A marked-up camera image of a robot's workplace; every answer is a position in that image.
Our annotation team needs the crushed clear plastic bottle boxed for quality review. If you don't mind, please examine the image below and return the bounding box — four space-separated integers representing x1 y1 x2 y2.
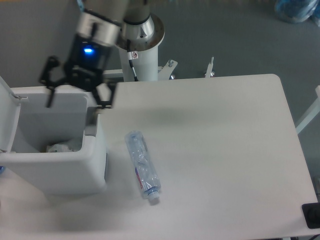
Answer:
125 130 161 205

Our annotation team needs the white open trash can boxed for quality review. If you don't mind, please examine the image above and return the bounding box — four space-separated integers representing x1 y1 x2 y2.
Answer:
0 80 108 195

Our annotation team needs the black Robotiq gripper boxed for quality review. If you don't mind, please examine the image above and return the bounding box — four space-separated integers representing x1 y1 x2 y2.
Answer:
38 34 118 109

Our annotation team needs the white plastic wrapper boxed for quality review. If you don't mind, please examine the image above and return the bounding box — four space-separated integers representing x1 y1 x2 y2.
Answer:
46 138 82 153

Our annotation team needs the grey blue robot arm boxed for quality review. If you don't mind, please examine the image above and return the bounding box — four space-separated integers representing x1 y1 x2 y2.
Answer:
39 0 164 109

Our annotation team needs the white frame leg right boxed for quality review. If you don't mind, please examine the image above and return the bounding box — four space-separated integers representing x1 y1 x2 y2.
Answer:
295 85 320 135

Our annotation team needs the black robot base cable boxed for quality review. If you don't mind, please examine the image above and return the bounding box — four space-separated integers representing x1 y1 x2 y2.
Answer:
125 39 139 82

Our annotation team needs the black device at table edge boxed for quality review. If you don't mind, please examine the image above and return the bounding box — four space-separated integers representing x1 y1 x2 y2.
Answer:
301 202 320 229

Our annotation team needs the blue plastic bag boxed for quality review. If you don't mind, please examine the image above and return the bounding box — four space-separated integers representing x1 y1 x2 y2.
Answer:
274 0 320 24

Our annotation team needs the white pedestal foot frame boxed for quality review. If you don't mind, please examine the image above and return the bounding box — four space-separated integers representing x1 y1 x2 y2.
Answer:
103 56 215 82

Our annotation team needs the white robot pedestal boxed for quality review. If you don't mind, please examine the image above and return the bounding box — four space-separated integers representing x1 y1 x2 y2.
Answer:
116 13 165 79

